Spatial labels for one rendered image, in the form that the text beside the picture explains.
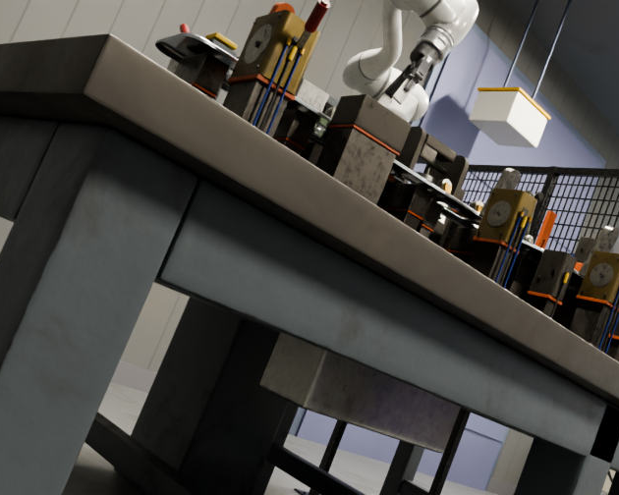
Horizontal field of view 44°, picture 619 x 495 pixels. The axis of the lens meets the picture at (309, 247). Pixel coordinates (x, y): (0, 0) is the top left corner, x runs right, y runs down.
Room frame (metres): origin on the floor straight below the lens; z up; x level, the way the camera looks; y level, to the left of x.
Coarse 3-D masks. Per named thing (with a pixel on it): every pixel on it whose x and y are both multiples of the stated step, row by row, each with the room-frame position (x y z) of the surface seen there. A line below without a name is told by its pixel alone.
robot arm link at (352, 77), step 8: (360, 56) 2.45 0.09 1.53; (352, 64) 2.48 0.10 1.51; (344, 72) 2.55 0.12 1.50; (352, 72) 2.49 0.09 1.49; (360, 72) 2.46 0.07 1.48; (344, 80) 2.58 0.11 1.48; (352, 80) 2.52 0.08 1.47; (360, 80) 2.49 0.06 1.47; (368, 80) 2.47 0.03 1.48; (376, 80) 2.49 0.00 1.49; (384, 80) 2.51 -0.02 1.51; (352, 88) 2.59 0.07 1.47; (360, 88) 2.55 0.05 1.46; (368, 88) 2.52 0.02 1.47; (376, 88) 2.52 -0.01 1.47
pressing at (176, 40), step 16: (160, 48) 1.41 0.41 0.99; (176, 48) 1.39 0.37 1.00; (192, 48) 1.36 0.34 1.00; (208, 48) 1.32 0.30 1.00; (224, 80) 1.47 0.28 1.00; (304, 112) 1.47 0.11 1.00; (320, 112) 1.41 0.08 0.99; (320, 144) 1.64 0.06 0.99; (400, 176) 1.64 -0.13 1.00; (416, 176) 1.55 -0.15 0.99; (432, 192) 1.67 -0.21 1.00; (464, 208) 1.70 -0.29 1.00; (464, 224) 1.83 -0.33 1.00; (576, 272) 1.83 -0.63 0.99; (576, 288) 2.05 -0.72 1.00
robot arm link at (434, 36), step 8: (424, 32) 1.98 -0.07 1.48; (432, 32) 1.97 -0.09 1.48; (440, 32) 1.96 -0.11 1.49; (424, 40) 1.97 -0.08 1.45; (432, 40) 1.96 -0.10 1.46; (440, 40) 1.96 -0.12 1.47; (448, 40) 1.97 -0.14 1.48; (440, 48) 1.96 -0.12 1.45; (448, 48) 1.98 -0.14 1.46; (440, 56) 1.98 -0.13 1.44
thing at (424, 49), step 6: (420, 48) 1.96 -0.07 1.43; (426, 48) 1.96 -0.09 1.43; (432, 48) 1.96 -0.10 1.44; (414, 54) 1.98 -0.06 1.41; (420, 54) 1.96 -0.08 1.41; (426, 54) 1.96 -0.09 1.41; (432, 54) 1.96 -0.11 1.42; (414, 60) 2.00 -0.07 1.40; (420, 60) 1.96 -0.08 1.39; (438, 60) 1.99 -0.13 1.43; (432, 66) 1.98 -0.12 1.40; (408, 72) 1.98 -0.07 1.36; (426, 72) 2.01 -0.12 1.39; (408, 78) 1.99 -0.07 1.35
